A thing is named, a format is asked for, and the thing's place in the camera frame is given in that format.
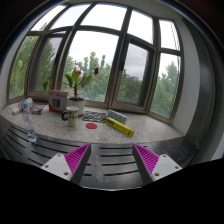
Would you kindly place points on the red round coaster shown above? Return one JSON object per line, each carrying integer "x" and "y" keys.
{"x": 91, "y": 125}

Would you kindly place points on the red and white box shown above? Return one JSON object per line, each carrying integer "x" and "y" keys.
{"x": 57, "y": 100}

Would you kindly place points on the white flower pot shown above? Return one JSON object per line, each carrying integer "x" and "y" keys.
{"x": 80, "y": 103}

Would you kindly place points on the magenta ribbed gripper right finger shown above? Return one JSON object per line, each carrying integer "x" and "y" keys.
{"x": 152, "y": 166}

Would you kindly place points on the clear plastic water bottle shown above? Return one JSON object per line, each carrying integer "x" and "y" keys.
{"x": 28, "y": 122}

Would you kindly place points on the small white packet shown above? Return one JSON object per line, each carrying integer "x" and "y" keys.
{"x": 20, "y": 105}

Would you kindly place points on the colourful book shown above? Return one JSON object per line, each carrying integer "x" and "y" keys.
{"x": 37, "y": 109}

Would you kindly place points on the bay window frame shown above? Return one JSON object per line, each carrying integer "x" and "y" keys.
{"x": 135, "y": 44}

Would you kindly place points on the white mug with black handle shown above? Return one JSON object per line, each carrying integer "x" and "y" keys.
{"x": 70, "y": 115}

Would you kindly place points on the blue patterned small box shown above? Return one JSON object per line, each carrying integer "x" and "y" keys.
{"x": 117, "y": 116}

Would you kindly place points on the green plant with red flowers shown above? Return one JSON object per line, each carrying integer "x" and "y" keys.
{"x": 79, "y": 79}

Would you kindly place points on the yellow long box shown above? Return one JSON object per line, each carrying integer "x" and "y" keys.
{"x": 119, "y": 126}

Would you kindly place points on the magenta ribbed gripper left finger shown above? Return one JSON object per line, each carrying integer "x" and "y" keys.
{"x": 70, "y": 166}

